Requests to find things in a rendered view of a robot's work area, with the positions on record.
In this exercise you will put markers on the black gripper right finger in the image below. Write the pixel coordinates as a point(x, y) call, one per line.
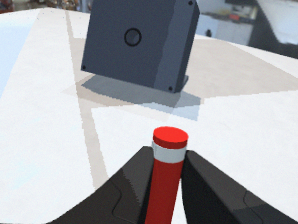
point(212, 197)

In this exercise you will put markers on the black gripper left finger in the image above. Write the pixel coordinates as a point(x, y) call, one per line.
point(122, 199)

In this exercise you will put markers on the blue-grey sloped panel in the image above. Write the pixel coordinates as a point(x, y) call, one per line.
point(146, 42)

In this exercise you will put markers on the red peg with white band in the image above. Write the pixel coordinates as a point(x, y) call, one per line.
point(169, 147)

